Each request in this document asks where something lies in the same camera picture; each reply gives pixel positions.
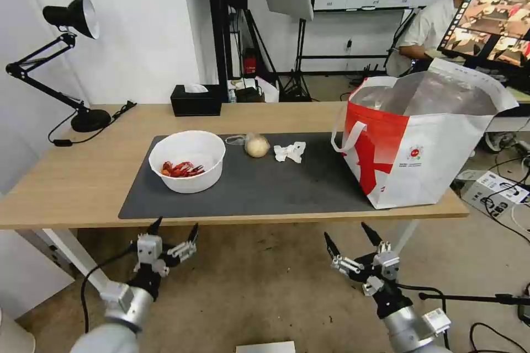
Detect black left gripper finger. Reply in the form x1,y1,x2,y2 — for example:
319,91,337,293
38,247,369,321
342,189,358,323
145,216,165,242
165,222,200,268

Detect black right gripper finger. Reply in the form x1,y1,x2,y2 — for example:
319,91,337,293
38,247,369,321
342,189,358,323
361,221,393,255
324,232,362,276

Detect white red takeout bag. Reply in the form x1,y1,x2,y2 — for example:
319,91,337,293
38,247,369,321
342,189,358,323
331,57,520,210

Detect white plastic bag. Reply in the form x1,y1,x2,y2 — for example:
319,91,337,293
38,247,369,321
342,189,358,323
253,76,279,103

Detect white plastic bowl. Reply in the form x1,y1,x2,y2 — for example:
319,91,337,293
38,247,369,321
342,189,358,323
149,131,227,195

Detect red crawfish shells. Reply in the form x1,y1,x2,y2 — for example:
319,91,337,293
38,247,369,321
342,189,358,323
161,159,206,179

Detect white table leg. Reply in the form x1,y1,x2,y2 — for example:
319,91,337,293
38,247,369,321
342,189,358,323
41,228,115,298

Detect black horizontal rod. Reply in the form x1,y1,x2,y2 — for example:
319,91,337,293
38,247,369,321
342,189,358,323
418,291,530,305

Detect dark grey table mat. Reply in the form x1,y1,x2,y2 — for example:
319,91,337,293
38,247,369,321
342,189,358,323
118,132,388,220

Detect white robot front shell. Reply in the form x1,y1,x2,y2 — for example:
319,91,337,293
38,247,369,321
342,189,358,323
235,340,297,353

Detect crumpled white tissue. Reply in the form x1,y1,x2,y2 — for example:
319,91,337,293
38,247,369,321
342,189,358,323
273,141,307,163

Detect beige round bun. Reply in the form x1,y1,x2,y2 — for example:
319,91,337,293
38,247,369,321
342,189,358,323
244,132,269,158

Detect white printed cardboard box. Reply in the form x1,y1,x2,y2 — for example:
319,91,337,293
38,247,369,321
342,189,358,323
462,170,530,217

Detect black desk lamp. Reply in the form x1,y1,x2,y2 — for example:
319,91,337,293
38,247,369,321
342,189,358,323
5,0,112,133

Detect black tissue box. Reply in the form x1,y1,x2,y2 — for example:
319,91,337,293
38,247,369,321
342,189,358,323
170,84,222,117

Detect red fire extinguisher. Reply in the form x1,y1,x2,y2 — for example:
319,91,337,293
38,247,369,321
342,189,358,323
243,47,258,77

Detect black light stand tripod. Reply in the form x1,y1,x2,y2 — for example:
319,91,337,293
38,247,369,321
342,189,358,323
275,18,315,101

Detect person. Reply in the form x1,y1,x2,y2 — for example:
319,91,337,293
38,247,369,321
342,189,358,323
387,0,502,77

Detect black metal rack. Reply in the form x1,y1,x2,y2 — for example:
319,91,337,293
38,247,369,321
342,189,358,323
205,0,249,102

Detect computer monitor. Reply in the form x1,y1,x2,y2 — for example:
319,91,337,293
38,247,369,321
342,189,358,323
437,0,530,67

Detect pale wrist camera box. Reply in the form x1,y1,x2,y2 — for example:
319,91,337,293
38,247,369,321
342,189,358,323
374,252,401,281
137,234,163,265

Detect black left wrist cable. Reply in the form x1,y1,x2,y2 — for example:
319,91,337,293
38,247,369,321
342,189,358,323
80,244,140,334

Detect black lamp power cable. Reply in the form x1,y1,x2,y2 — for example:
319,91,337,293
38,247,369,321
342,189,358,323
47,100,138,148

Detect white floor cable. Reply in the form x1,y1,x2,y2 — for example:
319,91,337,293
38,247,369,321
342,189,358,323
510,203,530,234

